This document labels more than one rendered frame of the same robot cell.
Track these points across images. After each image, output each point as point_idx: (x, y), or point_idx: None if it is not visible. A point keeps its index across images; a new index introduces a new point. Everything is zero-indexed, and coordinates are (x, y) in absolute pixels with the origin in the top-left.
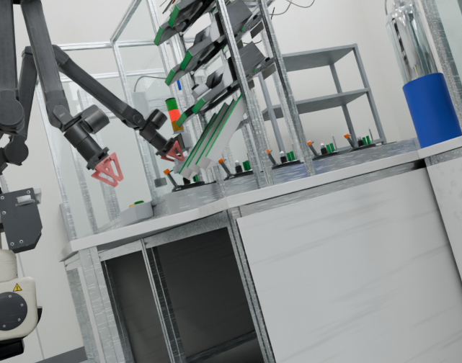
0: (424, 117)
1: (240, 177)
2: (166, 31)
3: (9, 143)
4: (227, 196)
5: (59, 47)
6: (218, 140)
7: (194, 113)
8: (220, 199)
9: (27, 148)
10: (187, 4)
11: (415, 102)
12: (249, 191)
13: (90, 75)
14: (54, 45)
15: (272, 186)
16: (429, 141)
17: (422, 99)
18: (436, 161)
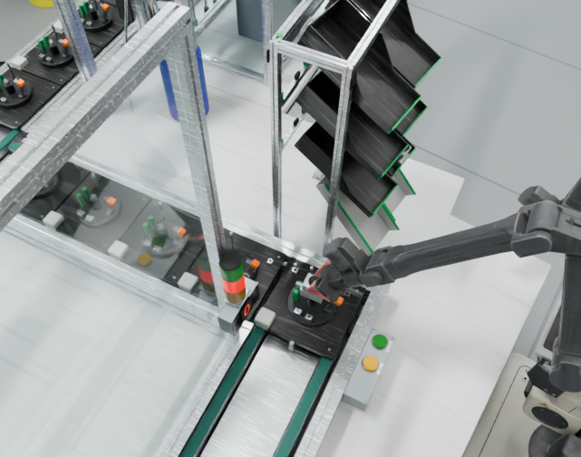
0: (205, 89)
1: (289, 243)
2: (406, 101)
3: None
4: (463, 178)
5: (541, 201)
6: (402, 178)
7: (378, 183)
8: (461, 185)
9: (557, 336)
10: (426, 52)
11: (200, 78)
12: (445, 171)
13: (469, 228)
14: (549, 203)
15: (425, 164)
16: (207, 108)
17: (203, 72)
18: (285, 112)
